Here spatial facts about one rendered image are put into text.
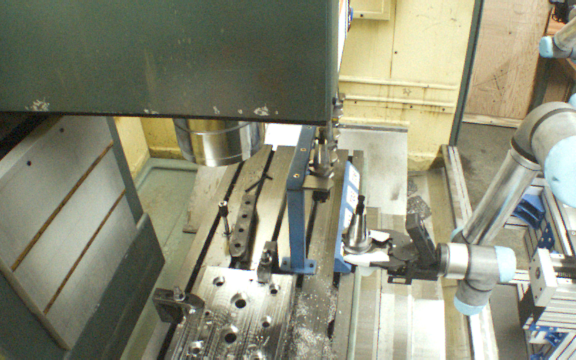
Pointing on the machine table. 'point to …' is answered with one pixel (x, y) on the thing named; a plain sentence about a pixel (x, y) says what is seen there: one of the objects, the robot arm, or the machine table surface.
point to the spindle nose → (219, 141)
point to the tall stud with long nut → (224, 216)
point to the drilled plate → (217, 306)
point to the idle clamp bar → (248, 216)
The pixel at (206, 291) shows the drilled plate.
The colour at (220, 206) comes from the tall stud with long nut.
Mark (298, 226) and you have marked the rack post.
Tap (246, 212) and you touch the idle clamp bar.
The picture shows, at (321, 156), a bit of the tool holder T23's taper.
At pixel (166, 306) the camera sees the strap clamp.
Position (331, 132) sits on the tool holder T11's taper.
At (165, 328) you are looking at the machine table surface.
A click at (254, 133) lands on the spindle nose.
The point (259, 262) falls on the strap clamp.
